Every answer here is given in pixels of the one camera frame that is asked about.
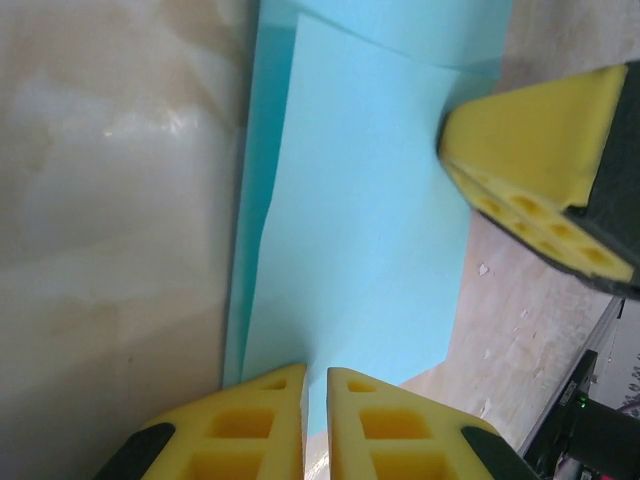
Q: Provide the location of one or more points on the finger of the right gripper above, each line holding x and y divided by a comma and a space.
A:
525, 135
550, 245

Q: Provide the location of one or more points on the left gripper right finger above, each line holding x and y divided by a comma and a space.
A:
400, 440

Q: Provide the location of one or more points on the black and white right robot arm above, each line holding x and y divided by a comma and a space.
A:
595, 430

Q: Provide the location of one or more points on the light blue paper sheet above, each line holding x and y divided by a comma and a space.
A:
350, 200

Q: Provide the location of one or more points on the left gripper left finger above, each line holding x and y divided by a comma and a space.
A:
240, 440

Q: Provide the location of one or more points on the long aluminium mounting rail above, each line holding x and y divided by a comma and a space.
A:
607, 325

